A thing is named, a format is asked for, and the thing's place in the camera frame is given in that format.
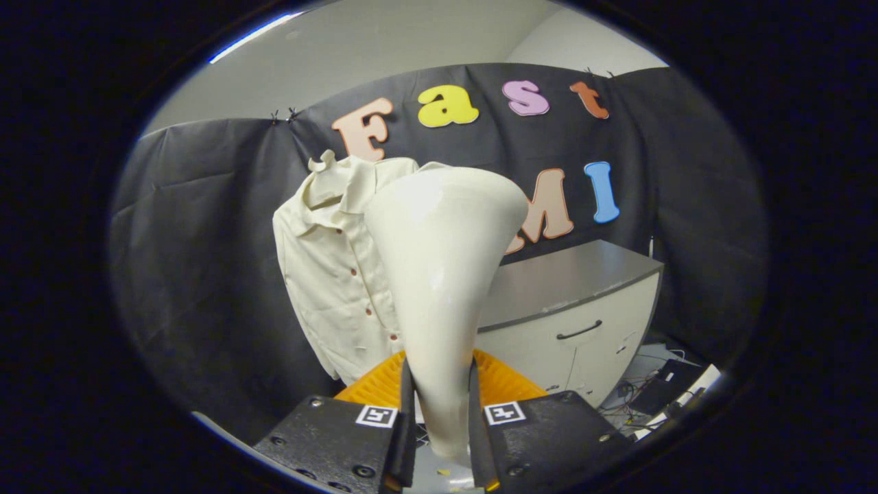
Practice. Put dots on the white power strip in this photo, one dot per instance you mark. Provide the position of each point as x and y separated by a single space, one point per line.
703 383

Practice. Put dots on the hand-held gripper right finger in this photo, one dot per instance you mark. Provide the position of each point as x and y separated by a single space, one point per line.
478 439

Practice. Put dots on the flat black box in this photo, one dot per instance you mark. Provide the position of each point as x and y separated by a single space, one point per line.
665 387

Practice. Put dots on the cream garment steamer head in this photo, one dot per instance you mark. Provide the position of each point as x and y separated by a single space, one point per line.
439 240

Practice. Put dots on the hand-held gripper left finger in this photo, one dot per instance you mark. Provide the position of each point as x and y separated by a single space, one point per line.
410 439

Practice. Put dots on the cream button-up shirt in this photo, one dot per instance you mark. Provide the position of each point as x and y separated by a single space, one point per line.
329 274

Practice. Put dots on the cream clothes hanger hook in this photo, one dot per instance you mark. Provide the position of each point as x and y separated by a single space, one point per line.
319 165

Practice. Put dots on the black backdrop cloth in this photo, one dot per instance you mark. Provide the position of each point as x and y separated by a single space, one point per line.
192 274

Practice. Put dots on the ceiling light panel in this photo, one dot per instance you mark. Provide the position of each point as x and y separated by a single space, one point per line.
254 36

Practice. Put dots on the white cabinet with grey top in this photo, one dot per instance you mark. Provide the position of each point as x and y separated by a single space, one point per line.
569 274

